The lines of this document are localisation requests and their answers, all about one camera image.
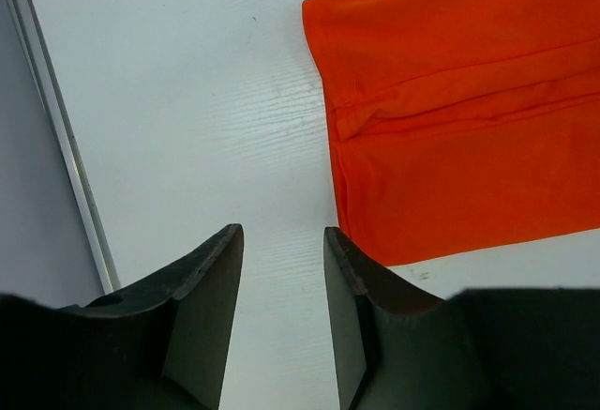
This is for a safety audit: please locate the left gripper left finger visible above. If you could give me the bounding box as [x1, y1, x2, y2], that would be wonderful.
[1, 224, 244, 409]

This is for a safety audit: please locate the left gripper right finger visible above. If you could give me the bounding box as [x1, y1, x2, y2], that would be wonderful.
[323, 227, 599, 409]

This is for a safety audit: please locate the orange t shirt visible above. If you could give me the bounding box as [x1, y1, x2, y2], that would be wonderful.
[302, 0, 599, 266]

